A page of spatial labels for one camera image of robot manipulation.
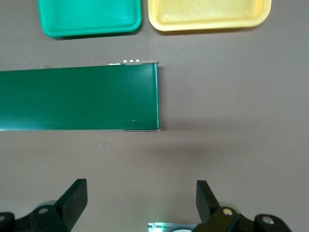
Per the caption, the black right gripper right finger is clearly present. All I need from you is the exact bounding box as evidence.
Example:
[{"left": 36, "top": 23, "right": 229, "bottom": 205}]
[{"left": 193, "top": 180, "right": 293, "bottom": 232}]

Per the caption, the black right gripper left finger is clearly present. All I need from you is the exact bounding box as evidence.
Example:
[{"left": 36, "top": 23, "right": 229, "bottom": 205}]
[{"left": 0, "top": 178, "right": 88, "bottom": 232}]

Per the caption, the green conveyor belt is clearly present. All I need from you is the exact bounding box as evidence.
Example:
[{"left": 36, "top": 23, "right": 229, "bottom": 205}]
[{"left": 0, "top": 59, "right": 161, "bottom": 133}]

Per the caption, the green plastic tray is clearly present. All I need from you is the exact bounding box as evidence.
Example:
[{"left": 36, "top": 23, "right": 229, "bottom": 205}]
[{"left": 37, "top": 0, "right": 143, "bottom": 39}]

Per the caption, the yellow plastic tray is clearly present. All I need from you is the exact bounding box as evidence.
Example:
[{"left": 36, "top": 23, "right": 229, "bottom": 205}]
[{"left": 147, "top": 0, "right": 272, "bottom": 32}]

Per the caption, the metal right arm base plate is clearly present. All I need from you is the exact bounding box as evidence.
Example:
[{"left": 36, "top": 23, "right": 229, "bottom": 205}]
[{"left": 147, "top": 222, "right": 198, "bottom": 232}]

